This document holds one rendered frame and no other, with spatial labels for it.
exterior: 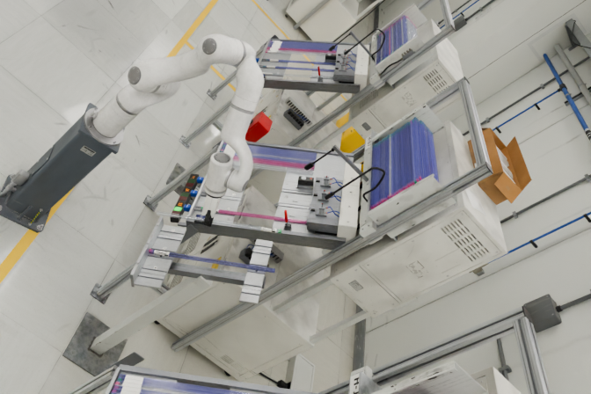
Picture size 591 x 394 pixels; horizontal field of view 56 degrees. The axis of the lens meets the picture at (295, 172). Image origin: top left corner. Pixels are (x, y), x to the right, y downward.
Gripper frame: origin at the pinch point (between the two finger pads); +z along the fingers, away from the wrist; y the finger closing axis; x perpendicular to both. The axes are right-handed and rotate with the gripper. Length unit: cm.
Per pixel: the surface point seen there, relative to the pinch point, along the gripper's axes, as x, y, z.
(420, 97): 96, -162, -2
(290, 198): 31, -43, 12
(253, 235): 18.8, -16.8, 17.0
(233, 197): 4.6, -38.6, 17.6
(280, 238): 30.8, -16.7, 14.5
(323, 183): 44, -49, 3
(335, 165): 49, -75, 8
